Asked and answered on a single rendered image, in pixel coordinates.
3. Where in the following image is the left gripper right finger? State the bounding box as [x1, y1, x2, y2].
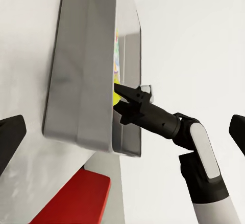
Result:
[229, 115, 245, 155]

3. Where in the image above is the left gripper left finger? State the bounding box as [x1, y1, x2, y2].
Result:
[0, 115, 27, 175]

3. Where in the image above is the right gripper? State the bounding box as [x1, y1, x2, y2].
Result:
[113, 83, 167, 133]

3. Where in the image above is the toy box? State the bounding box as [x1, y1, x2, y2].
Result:
[44, 0, 141, 158]

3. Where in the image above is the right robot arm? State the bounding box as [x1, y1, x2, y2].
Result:
[113, 83, 241, 224]

